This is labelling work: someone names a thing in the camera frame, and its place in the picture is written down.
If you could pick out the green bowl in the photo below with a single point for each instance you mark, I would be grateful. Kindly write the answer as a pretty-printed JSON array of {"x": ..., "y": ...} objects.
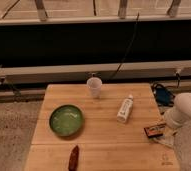
[{"x": 66, "y": 120}]

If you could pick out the white lying bottle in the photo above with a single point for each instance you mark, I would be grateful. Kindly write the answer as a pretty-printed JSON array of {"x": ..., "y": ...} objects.
[{"x": 125, "y": 109}]

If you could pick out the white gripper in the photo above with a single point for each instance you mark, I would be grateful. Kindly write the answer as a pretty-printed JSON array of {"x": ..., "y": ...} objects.
[{"x": 173, "y": 118}]

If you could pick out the blue and black device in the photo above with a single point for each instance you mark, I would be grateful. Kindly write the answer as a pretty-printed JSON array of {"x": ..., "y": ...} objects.
[{"x": 162, "y": 95}]

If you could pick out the translucent plastic cup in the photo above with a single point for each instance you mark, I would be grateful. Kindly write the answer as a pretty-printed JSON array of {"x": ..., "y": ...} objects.
[{"x": 94, "y": 85}]

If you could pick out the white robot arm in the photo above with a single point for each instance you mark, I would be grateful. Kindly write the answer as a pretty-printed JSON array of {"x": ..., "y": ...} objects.
[{"x": 182, "y": 102}]

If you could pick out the brown wooden stick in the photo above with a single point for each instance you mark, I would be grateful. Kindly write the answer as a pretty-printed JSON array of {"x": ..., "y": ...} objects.
[{"x": 73, "y": 160}]

